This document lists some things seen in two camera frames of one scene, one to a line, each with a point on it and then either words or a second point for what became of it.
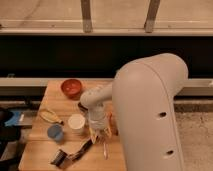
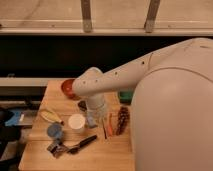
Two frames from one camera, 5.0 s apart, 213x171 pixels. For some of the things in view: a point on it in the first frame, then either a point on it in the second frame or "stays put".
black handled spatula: [77, 154] -> [75, 149]
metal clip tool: [61, 158] -> [57, 148]
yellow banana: [51, 116] stays put
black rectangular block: [81, 107] stays put
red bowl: [71, 88] stays put
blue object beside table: [14, 120] stays put
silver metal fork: [105, 147] -> [104, 129]
